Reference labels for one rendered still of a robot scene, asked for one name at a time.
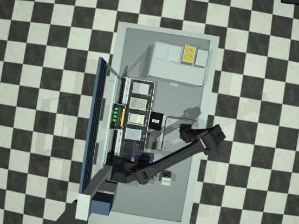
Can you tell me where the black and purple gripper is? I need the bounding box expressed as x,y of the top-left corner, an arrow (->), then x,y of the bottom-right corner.
139,153 -> 150,164

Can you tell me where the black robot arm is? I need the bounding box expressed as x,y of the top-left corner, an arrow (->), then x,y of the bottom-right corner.
124,124 -> 226,185

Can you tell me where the grey tip rack with blue edge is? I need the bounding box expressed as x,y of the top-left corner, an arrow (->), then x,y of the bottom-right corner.
134,151 -> 154,163

